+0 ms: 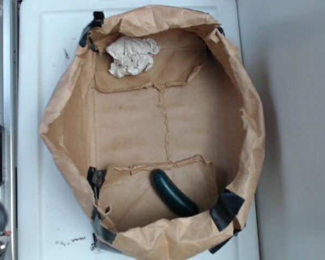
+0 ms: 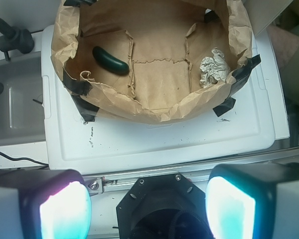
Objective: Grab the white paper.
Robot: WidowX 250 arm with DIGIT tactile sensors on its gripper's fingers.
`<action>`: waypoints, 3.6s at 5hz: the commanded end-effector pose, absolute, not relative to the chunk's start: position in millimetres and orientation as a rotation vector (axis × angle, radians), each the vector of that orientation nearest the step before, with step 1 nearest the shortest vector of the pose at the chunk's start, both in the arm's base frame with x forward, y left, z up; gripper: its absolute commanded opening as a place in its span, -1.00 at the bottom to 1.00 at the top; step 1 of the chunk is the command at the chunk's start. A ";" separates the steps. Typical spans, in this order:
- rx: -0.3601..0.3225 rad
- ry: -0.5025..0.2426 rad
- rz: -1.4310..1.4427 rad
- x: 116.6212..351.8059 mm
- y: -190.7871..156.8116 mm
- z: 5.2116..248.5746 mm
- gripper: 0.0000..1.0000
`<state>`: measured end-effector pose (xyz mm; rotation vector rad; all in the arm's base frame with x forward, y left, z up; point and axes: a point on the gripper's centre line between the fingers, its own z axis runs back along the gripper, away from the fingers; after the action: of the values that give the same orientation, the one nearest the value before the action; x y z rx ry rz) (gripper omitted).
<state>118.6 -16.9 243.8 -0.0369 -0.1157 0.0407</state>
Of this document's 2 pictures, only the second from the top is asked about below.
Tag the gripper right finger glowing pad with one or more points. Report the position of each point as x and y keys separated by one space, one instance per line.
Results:
x=253 y=201

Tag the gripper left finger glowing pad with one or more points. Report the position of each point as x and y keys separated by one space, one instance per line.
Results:
x=44 y=204

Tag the white paper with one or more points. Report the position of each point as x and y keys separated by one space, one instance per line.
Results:
x=213 y=69

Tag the white plastic lid board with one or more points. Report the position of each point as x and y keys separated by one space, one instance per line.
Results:
x=112 y=145

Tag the grey toy sink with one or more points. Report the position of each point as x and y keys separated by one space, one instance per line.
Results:
x=21 y=110

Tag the black tape front right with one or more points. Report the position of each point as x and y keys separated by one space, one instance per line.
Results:
x=224 y=107

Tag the black tape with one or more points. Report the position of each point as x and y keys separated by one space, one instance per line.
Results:
x=242 y=74
x=77 y=89
x=224 y=107

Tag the black tape front left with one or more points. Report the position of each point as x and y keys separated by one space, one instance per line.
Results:
x=77 y=89

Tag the black tape right side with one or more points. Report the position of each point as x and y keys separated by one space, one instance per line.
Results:
x=242 y=74

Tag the dark green toy cucumber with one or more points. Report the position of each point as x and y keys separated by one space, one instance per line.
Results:
x=109 y=62

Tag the black toy faucet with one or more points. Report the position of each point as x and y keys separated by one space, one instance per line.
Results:
x=14 y=38

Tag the brown paper bag tray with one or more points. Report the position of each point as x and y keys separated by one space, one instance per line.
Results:
x=162 y=41

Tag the black tape far corner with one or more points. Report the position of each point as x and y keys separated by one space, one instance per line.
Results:
x=210 y=16

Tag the aluminium frame rail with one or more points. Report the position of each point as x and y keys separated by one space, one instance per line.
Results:
x=197 y=171

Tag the black octagonal mount plate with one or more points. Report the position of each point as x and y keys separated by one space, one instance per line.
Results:
x=163 y=207

